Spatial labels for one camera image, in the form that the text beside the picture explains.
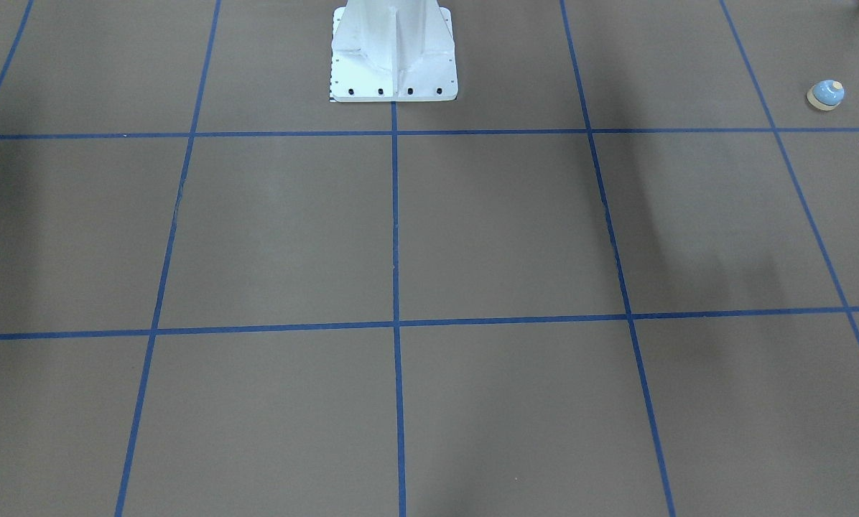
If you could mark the blue call bell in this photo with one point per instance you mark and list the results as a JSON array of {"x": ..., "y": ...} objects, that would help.
[{"x": 826, "y": 95}]

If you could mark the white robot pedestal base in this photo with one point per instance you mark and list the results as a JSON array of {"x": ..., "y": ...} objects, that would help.
[{"x": 393, "y": 51}]

